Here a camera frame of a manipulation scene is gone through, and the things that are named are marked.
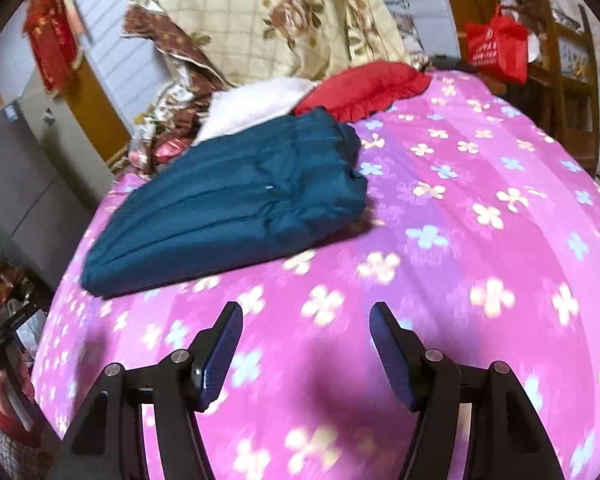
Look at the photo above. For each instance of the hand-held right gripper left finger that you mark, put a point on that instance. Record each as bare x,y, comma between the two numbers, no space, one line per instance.
220,360

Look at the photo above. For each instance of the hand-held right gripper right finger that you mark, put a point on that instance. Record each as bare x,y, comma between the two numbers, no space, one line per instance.
395,360

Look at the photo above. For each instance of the teal quilted jacket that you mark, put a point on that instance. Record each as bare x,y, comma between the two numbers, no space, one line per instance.
230,195

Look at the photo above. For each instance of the person's left forearm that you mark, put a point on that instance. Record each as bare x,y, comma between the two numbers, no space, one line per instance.
17,447

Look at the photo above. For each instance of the person's left hand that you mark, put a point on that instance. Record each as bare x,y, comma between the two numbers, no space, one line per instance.
10,390

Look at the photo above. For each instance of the pink floral bed sheet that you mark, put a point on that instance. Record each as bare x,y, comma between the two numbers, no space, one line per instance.
430,260

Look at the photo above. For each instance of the grey refrigerator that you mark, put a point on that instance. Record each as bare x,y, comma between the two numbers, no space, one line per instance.
35,170

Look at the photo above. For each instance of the clear plastic wrappers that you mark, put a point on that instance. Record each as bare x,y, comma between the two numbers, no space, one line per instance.
140,145

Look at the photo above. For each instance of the white pillow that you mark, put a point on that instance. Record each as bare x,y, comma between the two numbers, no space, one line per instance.
252,107

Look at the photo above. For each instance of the red ruffled pillow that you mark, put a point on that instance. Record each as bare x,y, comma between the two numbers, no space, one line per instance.
365,87

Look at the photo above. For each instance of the red tasselled hanging banner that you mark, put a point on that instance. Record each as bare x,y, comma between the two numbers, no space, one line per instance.
50,35

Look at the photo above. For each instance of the wooden shelf rack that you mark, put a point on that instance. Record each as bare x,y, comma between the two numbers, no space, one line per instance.
565,75

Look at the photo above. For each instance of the red shopping bag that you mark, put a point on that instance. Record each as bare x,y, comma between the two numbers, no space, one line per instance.
497,42

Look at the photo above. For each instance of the beige floral quilt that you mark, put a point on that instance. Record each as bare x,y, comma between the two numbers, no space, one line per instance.
260,15

